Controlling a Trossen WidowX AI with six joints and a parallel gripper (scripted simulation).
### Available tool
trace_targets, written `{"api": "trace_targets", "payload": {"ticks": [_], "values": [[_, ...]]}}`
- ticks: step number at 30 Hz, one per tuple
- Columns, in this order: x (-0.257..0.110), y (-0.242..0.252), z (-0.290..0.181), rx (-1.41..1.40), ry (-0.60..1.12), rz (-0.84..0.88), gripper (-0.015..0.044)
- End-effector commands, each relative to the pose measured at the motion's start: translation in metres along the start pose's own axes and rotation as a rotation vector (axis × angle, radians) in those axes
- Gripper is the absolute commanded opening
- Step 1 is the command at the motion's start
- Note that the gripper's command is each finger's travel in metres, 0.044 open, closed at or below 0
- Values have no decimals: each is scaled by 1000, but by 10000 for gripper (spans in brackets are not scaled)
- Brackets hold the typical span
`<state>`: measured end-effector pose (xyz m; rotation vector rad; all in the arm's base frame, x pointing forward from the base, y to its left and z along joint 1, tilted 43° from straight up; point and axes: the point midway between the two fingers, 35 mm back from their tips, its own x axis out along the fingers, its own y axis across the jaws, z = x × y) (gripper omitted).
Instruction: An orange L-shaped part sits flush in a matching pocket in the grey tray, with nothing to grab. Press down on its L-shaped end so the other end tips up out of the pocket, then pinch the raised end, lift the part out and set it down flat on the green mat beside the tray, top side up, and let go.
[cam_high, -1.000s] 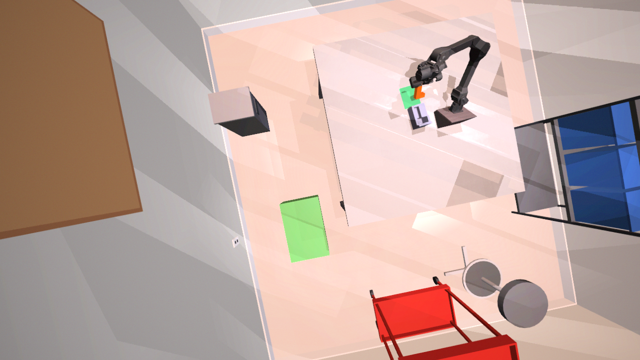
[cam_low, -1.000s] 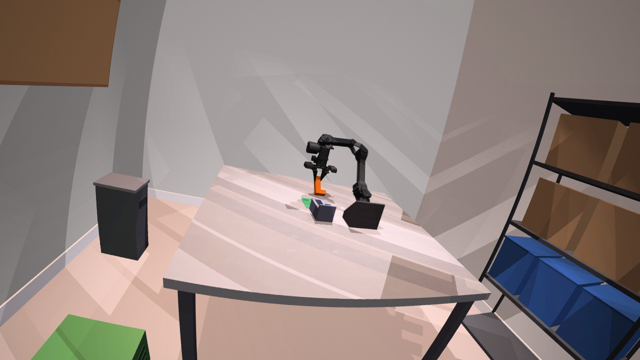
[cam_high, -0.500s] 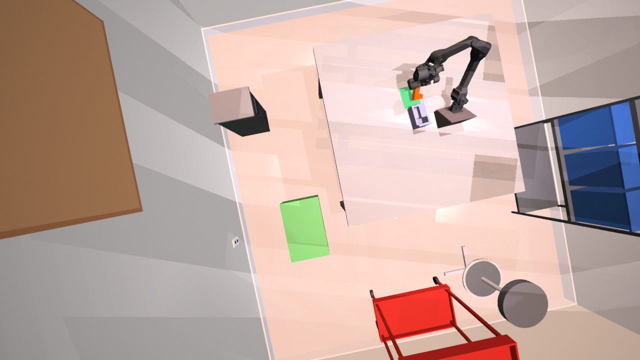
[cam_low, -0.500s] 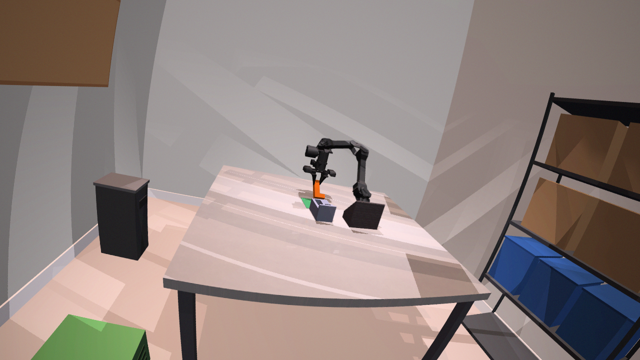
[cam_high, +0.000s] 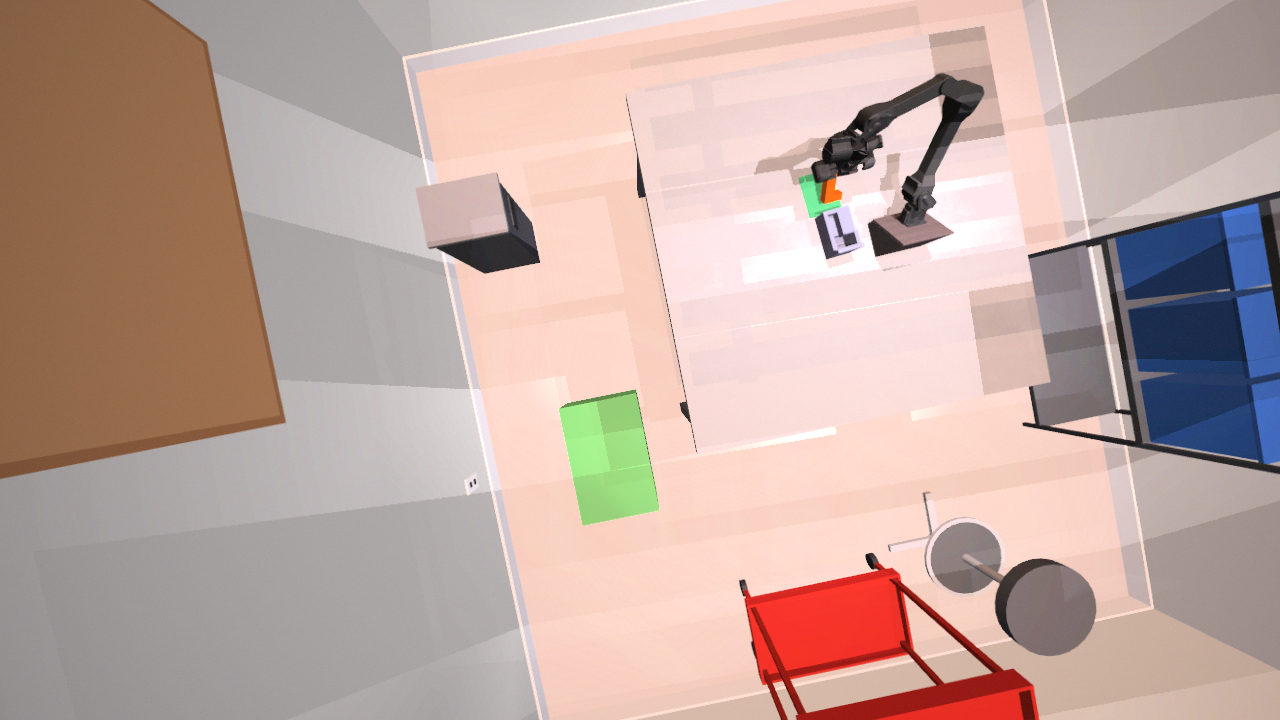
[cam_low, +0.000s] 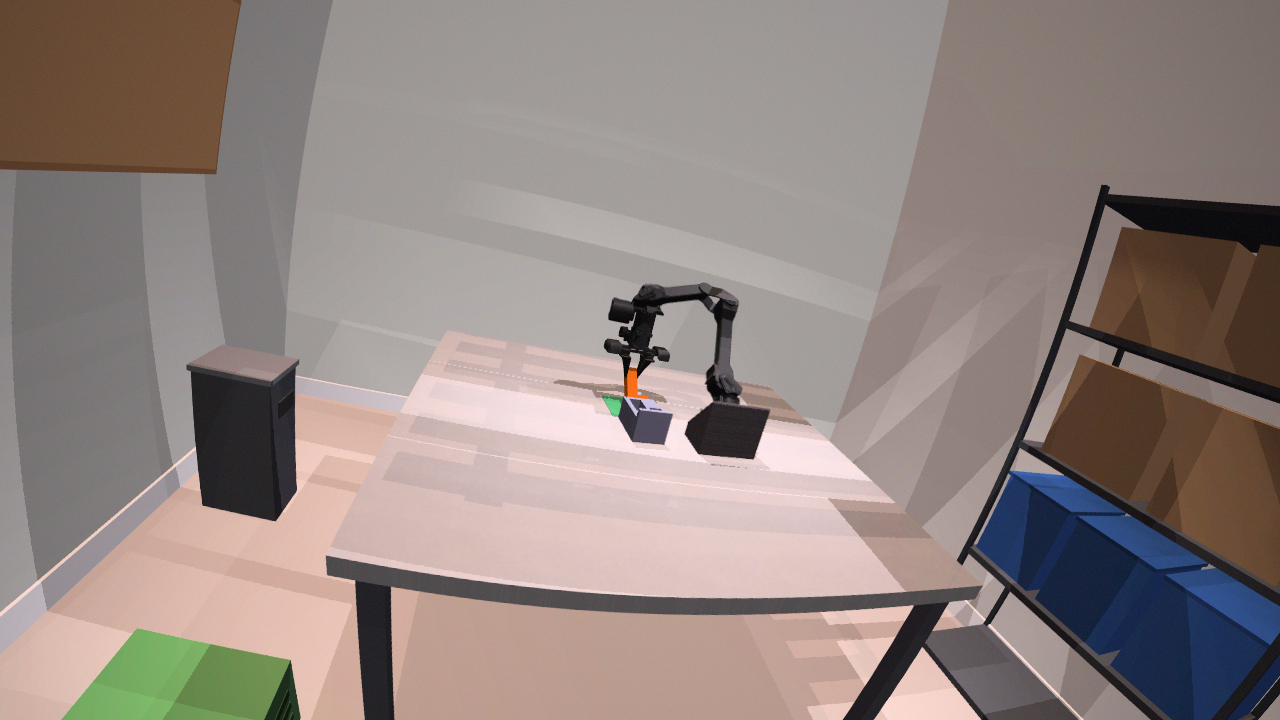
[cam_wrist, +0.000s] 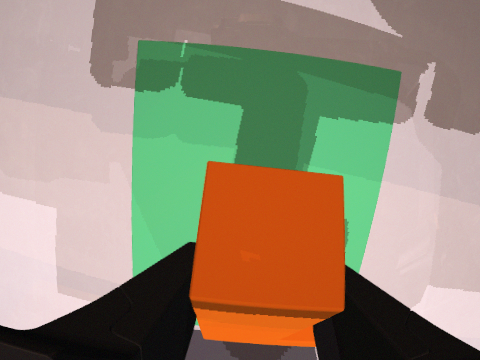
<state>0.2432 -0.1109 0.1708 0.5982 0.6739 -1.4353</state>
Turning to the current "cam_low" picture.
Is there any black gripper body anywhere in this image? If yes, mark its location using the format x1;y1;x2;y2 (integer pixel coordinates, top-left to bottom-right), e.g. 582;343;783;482
604;325;669;363

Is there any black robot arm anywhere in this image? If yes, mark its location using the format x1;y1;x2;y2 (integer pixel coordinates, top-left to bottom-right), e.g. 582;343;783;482
608;282;742;404

